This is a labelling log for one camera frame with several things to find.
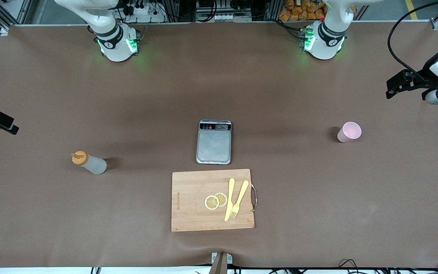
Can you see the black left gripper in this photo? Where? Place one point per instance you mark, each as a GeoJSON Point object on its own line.
{"type": "Point", "coordinates": [422, 78]}

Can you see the pink plastic cup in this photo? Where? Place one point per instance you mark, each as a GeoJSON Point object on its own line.
{"type": "Point", "coordinates": [350, 132]}

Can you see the sauce bottle with orange cap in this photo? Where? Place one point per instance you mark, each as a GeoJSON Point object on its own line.
{"type": "Point", "coordinates": [93, 164]}

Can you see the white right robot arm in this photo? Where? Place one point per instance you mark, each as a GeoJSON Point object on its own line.
{"type": "Point", "coordinates": [116, 49]}

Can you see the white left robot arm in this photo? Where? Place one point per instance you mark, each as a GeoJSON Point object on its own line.
{"type": "Point", "coordinates": [323, 47]}

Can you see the orange packet pile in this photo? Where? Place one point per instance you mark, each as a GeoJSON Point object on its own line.
{"type": "Point", "coordinates": [299, 13]}

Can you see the white power strip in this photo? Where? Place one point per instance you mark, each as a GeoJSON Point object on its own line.
{"type": "Point", "coordinates": [143, 12]}

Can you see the wooden cutting board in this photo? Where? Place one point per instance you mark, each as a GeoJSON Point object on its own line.
{"type": "Point", "coordinates": [188, 190]}

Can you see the yellow plastic fork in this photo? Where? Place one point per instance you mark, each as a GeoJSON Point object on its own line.
{"type": "Point", "coordinates": [240, 194]}

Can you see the silver digital kitchen scale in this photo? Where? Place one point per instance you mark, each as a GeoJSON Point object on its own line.
{"type": "Point", "coordinates": [213, 146]}

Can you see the yellow plastic knife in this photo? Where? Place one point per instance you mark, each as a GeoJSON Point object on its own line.
{"type": "Point", "coordinates": [229, 198]}

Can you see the dried lemon slice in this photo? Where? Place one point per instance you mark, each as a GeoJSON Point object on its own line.
{"type": "Point", "coordinates": [223, 198]}
{"type": "Point", "coordinates": [211, 203]}

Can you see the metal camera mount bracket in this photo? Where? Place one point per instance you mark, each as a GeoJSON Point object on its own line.
{"type": "Point", "coordinates": [221, 264]}

